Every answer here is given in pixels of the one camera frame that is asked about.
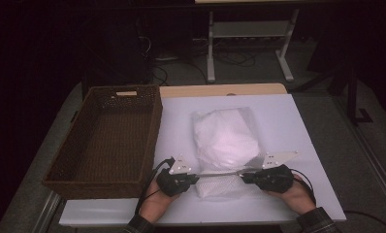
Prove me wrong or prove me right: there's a person's right hand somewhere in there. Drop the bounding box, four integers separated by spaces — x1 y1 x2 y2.
267 174 316 216

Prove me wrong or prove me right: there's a brown wicker basket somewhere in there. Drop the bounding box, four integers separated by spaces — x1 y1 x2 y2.
42 84 164 200

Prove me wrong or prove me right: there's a right hand-held gripper black cable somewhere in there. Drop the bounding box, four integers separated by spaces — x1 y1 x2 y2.
291 168 386 233

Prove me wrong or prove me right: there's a white metal desk frame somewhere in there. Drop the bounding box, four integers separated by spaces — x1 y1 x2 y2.
194 0 311 83

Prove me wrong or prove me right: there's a person's left hand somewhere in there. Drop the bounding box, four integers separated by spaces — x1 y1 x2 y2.
139 181 180 223

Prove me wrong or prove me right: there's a white table board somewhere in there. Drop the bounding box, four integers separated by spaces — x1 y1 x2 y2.
58 93 346 227

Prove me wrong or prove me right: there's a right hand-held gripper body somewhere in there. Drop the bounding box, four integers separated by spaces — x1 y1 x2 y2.
256 150 301 193

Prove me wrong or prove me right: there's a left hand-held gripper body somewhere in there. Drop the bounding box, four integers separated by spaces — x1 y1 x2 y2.
156 154 195 197

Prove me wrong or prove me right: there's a black metal stand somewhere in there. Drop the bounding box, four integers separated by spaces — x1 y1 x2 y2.
345 64 373 126

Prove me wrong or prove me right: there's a left hand-held gripper black cable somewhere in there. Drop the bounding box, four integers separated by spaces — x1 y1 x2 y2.
135 156 176 215

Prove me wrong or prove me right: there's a wooden table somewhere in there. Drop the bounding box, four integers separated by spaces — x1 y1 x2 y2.
159 83 288 99

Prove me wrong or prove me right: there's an aluminium frame rail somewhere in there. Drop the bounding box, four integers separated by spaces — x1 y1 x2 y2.
32 190 63 233
354 129 386 210

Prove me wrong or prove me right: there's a hand-held gripper black cable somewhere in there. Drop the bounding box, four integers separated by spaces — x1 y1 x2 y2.
135 156 176 215
291 168 386 233

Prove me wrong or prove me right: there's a white cloth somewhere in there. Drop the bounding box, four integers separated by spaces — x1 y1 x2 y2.
190 107 270 199

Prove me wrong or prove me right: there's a black floor cable tangle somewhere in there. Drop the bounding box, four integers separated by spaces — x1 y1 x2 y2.
151 45 258 85

